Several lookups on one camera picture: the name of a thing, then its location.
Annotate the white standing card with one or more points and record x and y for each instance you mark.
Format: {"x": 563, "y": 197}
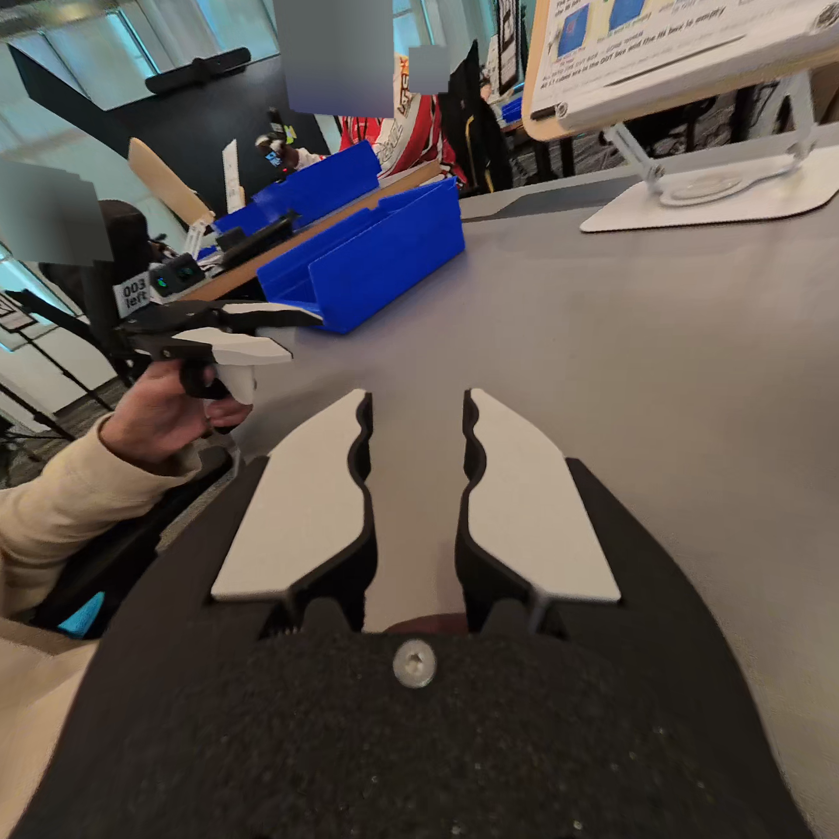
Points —
{"x": 231, "y": 177}

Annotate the person's left hand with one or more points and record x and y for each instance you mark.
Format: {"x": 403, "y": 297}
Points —
{"x": 151, "y": 419}

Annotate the person's left forearm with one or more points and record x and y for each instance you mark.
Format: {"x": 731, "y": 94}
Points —
{"x": 65, "y": 505}

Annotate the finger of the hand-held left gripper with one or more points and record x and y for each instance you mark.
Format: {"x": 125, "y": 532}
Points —
{"x": 249, "y": 351}
{"x": 262, "y": 309}

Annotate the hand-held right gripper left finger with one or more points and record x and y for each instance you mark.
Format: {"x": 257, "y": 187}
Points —
{"x": 295, "y": 518}

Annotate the black framed marker sign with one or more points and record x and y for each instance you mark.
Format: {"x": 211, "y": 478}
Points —
{"x": 508, "y": 46}

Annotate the black device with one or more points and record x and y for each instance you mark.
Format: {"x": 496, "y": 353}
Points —
{"x": 255, "y": 239}

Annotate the black wall screen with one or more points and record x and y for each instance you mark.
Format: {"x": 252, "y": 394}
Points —
{"x": 196, "y": 131}

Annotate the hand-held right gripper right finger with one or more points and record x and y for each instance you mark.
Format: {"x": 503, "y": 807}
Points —
{"x": 537, "y": 518}

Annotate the black jacket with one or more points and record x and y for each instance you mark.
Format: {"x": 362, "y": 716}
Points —
{"x": 478, "y": 151}

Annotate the black video bar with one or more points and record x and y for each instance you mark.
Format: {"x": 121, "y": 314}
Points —
{"x": 196, "y": 69}

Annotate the printed instruction sheet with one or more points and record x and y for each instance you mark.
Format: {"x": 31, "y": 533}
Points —
{"x": 655, "y": 52}

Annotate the white folding stand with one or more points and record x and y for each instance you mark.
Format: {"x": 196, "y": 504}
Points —
{"x": 721, "y": 203}

